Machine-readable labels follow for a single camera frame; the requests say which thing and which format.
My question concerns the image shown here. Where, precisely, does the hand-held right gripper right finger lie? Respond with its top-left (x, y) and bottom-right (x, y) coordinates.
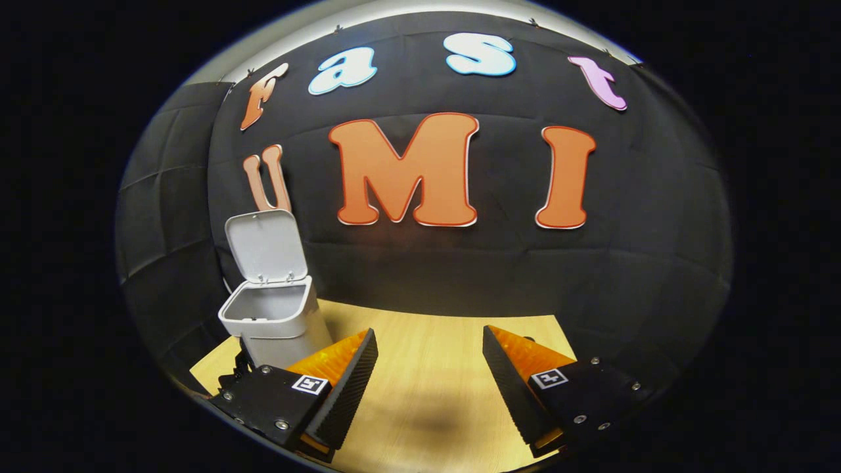
top-left (482, 325), bottom-right (651, 459)

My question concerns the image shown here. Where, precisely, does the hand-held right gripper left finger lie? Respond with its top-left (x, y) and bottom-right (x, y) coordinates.
top-left (212, 328), bottom-right (378, 464)

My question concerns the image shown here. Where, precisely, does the white desktop garbage bin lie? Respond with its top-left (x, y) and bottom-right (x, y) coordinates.
top-left (218, 209), bottom-right (334, 370)

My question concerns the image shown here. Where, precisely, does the wooden desktop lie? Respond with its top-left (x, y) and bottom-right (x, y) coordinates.
top-left (189, 299), bottom-right (579, 473)

